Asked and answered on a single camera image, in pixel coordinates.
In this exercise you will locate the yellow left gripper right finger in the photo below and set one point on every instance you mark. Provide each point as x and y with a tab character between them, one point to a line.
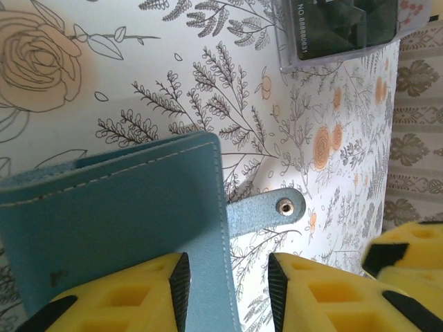
339	301

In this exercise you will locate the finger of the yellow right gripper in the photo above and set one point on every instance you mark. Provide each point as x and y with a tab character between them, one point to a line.
422	242
415	281

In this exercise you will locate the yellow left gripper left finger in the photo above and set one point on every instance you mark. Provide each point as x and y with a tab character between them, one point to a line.
114	301

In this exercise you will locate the blue leather card holder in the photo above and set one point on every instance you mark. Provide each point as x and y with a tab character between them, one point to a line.
104	224

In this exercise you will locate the pink floral credit card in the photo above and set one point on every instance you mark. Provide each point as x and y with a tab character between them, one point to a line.
412	10

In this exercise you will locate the floral patterned table cover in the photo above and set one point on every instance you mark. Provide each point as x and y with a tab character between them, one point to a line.
304	155

